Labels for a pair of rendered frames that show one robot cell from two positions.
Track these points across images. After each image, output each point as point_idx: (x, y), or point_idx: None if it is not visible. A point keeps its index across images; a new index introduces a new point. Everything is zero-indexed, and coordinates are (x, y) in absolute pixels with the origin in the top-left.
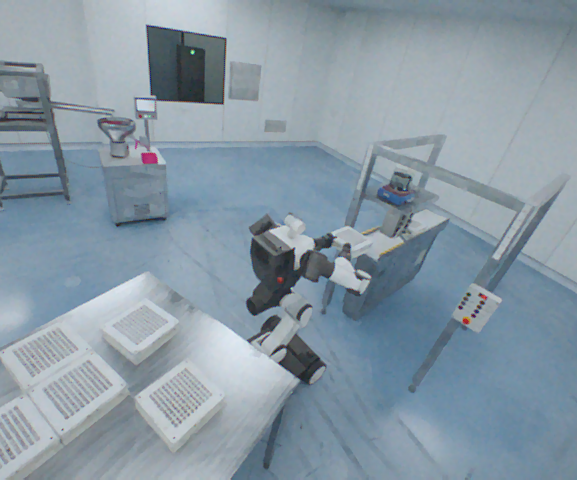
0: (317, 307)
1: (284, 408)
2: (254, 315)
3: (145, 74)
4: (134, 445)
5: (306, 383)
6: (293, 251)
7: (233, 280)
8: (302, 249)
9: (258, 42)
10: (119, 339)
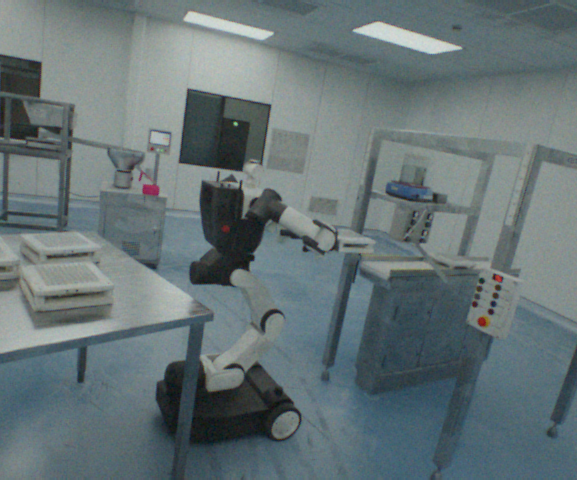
0: (318, 373)
1: (192, 359)
2: (194, 282)
3: (177, 135)
4: (0, 300)
5: (269, 439)
6: (240, 185)
7: (212, 329)
8: (255, 193)
9: (307, 110)
10: (33, 242)
